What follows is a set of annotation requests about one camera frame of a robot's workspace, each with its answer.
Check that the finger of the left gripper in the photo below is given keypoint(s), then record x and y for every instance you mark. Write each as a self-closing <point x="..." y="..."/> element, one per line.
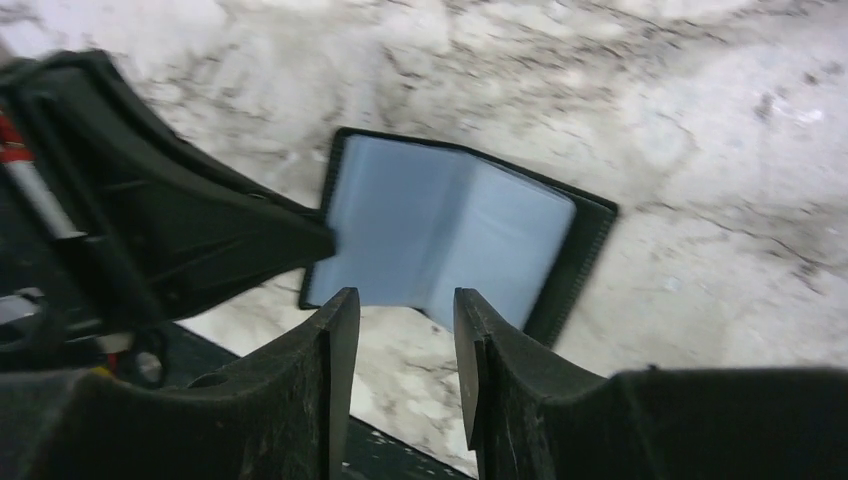
<point x="152" y="227"/>

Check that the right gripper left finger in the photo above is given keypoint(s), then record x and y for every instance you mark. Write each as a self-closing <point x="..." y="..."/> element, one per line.
<point x="81" y="424"/>

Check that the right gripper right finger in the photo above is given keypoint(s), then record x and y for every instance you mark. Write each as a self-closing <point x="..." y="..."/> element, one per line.
<point x="530" y="414"/>

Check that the black card holder wallet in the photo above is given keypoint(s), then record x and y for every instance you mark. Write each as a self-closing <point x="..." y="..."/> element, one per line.
<point x="414" y="219"/>

